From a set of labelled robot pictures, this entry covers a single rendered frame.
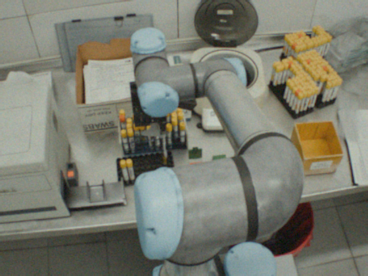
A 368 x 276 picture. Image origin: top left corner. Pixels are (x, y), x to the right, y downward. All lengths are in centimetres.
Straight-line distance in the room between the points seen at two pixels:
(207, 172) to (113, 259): 167
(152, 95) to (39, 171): 39
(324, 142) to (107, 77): 76
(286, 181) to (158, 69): 43
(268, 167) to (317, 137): 91
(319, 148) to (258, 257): 60
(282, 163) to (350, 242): 178
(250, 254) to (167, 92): 38
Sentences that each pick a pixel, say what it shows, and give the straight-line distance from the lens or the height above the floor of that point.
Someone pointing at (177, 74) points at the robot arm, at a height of 139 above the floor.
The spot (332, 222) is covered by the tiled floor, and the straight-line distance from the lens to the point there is 237.
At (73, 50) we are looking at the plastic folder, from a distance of 163.
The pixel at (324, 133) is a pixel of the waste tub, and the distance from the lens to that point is 146.
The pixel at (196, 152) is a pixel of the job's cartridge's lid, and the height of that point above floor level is 98.
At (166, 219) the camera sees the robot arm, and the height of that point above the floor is 155.
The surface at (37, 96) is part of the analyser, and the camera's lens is 122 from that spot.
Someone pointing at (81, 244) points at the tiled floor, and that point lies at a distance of 226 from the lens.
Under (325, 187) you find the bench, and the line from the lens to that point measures 140.
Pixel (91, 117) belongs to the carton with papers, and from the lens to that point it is 141.
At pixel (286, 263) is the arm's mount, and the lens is 121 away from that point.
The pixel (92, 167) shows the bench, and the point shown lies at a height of 88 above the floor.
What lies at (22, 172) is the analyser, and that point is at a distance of 113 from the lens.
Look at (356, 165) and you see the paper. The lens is 146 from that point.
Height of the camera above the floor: 203
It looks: 54 degrees down
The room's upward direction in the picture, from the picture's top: 1 degrees counter-clockwise
